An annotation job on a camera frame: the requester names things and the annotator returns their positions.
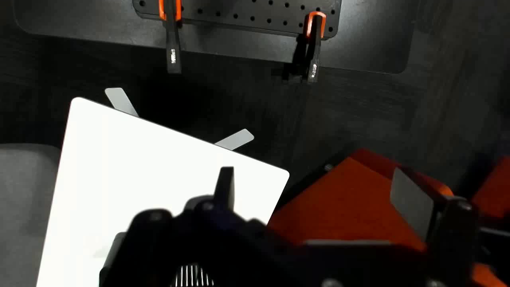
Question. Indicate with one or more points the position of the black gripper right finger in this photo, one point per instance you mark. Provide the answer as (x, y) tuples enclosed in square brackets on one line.
[(451, 239)]

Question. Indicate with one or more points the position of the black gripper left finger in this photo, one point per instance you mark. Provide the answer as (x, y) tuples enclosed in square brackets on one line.
[(225, 185)]

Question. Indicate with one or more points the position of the orange armchair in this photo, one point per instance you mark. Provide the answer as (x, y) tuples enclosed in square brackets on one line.
[(340, 207), (496, 191)]

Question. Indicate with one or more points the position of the white square table top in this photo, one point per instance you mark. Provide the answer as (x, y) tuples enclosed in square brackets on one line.
[(133, 185)]

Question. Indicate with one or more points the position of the orange black spring clamp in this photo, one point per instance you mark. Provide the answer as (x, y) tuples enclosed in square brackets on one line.
[(313, 52), (172, 48)]

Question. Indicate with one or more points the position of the black perforated mounting board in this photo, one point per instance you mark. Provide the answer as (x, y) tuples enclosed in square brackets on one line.
[(239, 13)]

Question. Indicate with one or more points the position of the black robot stand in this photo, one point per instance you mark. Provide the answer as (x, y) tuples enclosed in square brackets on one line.
[(372, 48)]

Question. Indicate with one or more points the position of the grey lounge chair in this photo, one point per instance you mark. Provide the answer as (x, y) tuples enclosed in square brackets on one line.
[(24, 212)]

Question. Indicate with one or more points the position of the white table base frame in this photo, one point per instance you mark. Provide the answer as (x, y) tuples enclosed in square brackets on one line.
[(121, 99)]

